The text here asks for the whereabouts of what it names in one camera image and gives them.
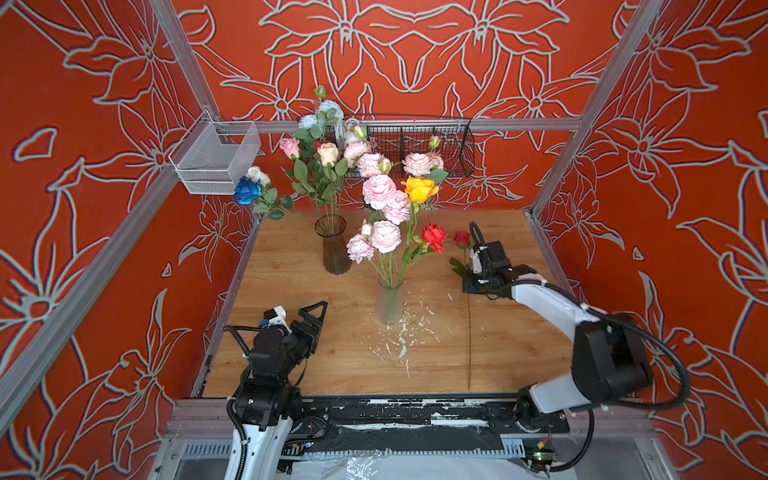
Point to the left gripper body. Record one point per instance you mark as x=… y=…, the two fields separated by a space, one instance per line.
x=296 y=345

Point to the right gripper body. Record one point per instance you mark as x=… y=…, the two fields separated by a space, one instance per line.
x=479 y=282

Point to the dark ribbed glass vase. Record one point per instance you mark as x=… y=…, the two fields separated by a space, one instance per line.
x=331 y=229

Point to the dark red rose stem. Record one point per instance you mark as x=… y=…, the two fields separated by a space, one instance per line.
x=431 y=239

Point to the clear glass vase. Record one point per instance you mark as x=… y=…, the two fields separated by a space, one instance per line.
x=390 y=303

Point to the large pink peony stem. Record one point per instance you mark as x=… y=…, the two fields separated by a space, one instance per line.
x=376 y=243

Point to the orange yellow rose stem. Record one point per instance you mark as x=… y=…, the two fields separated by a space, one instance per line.
x=419 y=191

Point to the white rose stem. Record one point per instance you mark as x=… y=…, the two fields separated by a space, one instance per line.
x=258 y=175

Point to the pink carnation spray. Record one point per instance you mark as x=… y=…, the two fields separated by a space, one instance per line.
x=361 y=151
x=429 y=165

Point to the blue rose stem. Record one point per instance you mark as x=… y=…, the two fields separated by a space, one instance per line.
x=245 y=193

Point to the peach rose stem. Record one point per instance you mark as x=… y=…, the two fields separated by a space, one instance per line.
x=330 y=182

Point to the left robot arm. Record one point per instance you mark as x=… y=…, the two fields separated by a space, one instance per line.
x=266 y=409

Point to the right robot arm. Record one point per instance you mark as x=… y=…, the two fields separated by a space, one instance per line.
x=609 y=359

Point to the small circuit board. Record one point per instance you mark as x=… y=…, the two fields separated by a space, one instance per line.
x=539 y=457

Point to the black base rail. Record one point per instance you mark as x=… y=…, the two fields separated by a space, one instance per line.
x=469 y=424

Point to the black wire wall basket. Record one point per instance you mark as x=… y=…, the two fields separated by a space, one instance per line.
x=395 y=136

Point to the clear acrylic wall bin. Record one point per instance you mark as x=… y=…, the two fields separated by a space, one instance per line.
x=212 y=155

